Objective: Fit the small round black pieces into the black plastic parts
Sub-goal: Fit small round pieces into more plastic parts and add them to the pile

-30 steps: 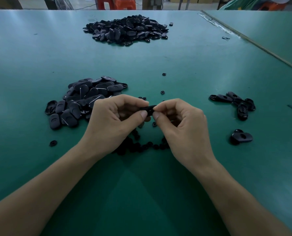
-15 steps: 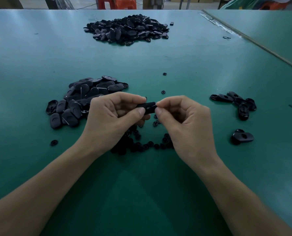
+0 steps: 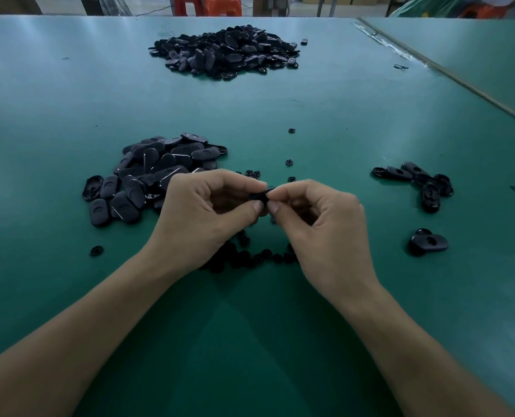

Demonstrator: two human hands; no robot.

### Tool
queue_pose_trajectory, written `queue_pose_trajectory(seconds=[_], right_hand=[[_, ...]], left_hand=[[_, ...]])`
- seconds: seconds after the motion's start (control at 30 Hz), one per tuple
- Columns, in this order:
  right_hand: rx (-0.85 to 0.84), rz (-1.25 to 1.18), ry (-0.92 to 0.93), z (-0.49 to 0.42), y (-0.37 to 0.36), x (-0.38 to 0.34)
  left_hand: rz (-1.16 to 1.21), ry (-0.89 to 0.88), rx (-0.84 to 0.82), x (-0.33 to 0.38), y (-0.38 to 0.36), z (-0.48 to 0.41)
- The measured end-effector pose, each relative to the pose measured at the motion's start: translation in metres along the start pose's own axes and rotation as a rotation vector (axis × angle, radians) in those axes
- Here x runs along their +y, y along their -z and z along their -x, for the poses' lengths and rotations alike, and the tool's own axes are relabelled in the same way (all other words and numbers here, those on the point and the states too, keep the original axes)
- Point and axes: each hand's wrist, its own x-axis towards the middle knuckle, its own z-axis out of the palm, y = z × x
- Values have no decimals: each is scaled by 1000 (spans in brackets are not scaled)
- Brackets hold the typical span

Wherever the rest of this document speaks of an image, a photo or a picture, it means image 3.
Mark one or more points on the person's right hand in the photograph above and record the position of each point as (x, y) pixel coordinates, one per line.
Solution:
(331, 243)

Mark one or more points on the person's left hand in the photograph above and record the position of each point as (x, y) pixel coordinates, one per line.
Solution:
(197, 226)

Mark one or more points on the pile of small black buttons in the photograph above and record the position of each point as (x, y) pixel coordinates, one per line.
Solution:
(240, 256)

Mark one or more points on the pile of black oval shells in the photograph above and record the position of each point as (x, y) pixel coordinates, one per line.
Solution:
(427, 191)

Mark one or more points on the person's left forearm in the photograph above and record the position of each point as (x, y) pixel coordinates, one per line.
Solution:
(71, 351)

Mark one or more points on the person's right forearm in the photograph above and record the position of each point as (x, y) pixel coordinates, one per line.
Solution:
(431, 365)

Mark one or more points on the small black plastic scrap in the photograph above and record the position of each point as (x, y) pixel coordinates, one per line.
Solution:
(401, 67)

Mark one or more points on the red plastic stool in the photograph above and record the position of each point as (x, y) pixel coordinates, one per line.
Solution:
(483, 11)
(185, 3)
(222, 5)

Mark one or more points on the small open cardboard box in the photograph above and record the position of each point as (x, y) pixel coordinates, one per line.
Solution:
(270, 4)

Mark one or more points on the grey floor fan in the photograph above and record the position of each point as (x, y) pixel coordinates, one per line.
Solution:
(106, 3)

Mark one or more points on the green striped bag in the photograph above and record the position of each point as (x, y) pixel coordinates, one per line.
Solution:
(440, 4)

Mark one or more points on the large brown cardboard box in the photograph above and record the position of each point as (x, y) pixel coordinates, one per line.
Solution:
(10, 3)

